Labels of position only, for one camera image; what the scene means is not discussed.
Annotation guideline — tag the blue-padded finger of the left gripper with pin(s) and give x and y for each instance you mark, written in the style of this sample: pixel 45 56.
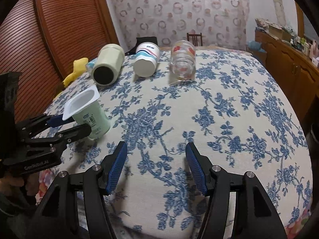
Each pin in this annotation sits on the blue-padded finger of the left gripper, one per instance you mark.
pixel 36 125

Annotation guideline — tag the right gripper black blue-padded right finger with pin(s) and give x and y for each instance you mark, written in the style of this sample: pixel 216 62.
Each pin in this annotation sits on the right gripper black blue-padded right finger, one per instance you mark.
pixel 255 214

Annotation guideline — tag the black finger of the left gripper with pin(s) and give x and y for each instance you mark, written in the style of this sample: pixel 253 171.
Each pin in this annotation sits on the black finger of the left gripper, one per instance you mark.
pixel 61 139

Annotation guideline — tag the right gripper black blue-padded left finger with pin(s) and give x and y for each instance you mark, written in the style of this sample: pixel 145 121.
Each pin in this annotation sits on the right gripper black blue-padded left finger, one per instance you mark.
pixel 57 215

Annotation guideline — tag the green yogurt cup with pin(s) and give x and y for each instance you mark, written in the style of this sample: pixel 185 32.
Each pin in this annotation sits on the green yogurt cup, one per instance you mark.
pixel 85 108

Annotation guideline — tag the pale green cylindrical cup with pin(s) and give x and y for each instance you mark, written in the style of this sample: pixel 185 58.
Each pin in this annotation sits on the pale green cylindrical cup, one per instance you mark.
pixel 108 65

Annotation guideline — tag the white striped paper cup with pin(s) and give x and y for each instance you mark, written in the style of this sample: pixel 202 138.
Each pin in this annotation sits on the white striped paper cup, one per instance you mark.
pixel 146 59

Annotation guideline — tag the floral glass cup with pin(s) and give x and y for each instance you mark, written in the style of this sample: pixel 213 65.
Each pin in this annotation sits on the floral glass cup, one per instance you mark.
pixel 183 60

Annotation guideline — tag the person's left hand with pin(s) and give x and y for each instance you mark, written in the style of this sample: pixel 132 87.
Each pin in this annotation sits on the person's left hand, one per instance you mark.
pixel 31 185

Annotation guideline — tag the yellow plush toy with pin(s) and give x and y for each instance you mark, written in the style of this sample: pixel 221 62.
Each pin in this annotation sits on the yellow plush toy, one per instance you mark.
pixel 79 68

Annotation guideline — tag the small blue-white bottle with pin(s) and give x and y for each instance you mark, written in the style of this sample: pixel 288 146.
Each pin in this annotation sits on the small blue-white bottle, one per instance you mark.
pixel 89 66

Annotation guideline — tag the brown louvered wardrobe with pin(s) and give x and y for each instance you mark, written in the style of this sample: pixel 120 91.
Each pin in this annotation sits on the brown louvered wardrobe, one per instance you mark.
pixel 42 38

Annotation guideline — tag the blue floral bed cloth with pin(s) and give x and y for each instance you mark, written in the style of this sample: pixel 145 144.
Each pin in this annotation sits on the blue floral bed cloth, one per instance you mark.
pixel 187 129

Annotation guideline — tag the wooden sideboard cabinet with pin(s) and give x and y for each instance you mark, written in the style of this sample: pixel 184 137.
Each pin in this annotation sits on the wooden sideboard cabinet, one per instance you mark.
pixel 295 74

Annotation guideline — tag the pink tissue box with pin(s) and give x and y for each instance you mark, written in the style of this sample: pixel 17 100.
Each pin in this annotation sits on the pink tissue box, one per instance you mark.
pixel 315 61

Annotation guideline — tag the teal cloth bundle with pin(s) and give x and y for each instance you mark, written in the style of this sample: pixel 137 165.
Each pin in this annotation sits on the teal cloth bundle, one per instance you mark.
pixel 255 46

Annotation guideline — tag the pink circle patterned curtain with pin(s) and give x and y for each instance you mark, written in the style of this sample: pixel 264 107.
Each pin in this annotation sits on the pink circle patterned curtain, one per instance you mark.
pixel 221 22

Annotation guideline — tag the dark wooden chair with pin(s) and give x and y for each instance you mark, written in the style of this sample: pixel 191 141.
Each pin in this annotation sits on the dark wooden chair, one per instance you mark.
pixel 195 38

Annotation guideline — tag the cardboard box on sideboard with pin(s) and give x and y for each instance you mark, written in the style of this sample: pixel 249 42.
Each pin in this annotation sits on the cardboard box on sideboard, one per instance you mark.
pixel 279 32

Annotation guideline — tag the grey window blind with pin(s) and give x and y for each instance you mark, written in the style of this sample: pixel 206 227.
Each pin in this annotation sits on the grey window blind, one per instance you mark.
pixel 309 30

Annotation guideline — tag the tied beige curtain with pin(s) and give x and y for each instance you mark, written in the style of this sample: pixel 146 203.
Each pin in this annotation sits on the tied beige curtain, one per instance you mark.
pixel 280 14

